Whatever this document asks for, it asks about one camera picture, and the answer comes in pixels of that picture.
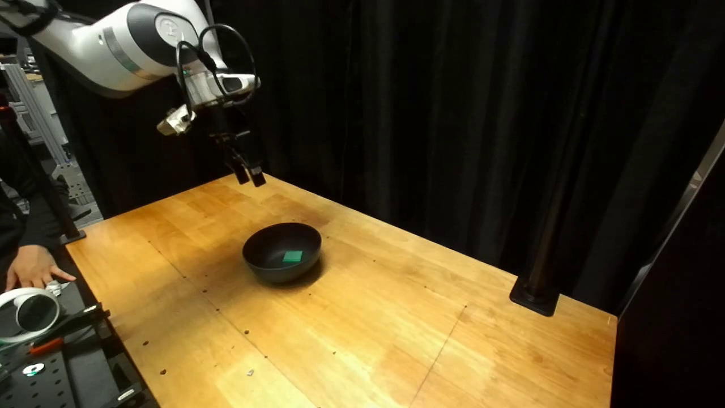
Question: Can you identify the black bowl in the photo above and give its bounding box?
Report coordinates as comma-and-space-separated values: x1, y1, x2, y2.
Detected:
241, 219, 324, 286

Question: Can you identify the person's dark sleeved forearm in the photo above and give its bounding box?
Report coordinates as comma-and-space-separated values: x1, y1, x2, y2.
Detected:
0, 119, 63, 268

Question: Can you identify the grey metal frame bar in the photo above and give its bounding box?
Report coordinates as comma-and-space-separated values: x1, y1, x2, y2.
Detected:
616, 119, 725, 317

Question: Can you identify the black side panel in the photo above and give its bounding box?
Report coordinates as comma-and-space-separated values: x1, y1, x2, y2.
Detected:
609, 149, 725, 408

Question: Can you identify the black pole with base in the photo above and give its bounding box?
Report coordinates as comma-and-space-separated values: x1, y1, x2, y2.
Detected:
507, 0, 683, 317

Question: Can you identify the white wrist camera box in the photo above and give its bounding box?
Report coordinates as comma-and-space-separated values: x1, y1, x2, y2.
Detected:
155, 102, 201, 138

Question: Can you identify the black curtain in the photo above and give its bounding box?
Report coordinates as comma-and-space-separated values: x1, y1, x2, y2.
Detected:
56, 0, 725, 313

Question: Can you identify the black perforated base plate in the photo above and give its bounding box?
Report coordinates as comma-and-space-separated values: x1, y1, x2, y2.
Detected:
0, 279, 160, 408

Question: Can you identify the red handled tool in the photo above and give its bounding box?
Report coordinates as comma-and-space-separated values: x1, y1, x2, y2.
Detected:
25, 336, 69, 357

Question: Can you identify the person's bare hand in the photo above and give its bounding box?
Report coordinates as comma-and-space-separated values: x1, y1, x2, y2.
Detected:
5, 241, 78, 291

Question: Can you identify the white tape roll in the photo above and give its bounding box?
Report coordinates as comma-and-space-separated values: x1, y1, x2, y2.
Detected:
0, 286, 63, 349

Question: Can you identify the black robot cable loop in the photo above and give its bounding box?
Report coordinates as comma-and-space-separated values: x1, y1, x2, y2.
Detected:
173, 20, 264, 104

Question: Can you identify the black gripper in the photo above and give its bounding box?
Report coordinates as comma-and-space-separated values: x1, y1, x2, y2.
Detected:
180, 60, 271, 190

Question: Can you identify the grey metal rack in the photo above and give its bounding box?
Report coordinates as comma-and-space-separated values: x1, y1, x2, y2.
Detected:
0, 36, 104, 228

